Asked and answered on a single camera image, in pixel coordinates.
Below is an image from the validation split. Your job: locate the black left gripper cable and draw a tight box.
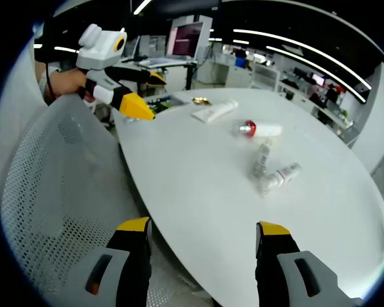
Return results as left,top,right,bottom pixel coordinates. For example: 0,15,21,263
44,62,57,100

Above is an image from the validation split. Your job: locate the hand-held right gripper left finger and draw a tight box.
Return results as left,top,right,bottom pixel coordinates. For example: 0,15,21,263
56,217,153,307

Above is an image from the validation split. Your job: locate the person's left hand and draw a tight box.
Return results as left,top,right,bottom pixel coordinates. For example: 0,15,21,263
47,68,87,97

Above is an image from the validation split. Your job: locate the white wrist band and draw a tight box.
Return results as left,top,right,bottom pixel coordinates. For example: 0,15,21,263
38,68,52,97

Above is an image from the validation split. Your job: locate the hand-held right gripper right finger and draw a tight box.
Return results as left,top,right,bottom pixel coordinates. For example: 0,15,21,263
255,221,365,307

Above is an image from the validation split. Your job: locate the white wire cabinet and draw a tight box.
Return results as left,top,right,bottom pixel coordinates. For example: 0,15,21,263
252,62,281,92

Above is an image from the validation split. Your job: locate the white standing desk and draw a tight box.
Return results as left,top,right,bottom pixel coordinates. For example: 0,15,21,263
121,57,199,91

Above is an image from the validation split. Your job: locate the grey mesh office chair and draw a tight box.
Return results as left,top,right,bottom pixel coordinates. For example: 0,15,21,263
0,94,212,307

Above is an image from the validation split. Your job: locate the red-collar skincare spray bottle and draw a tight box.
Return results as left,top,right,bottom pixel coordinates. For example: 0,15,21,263
232,119,283,138

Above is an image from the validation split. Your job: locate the computer monitor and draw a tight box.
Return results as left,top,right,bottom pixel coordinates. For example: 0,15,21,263
166,21,205,61

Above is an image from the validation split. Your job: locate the green and black packet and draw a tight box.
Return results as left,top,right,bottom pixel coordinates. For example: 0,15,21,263
145,95,189,114

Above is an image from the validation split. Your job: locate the white skincare tube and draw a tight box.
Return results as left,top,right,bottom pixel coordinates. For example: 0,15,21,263
191,99,239,123

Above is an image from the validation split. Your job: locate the small white skincare bottle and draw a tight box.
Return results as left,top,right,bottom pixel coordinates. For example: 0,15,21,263
252,140,273,178
258,162,302,194

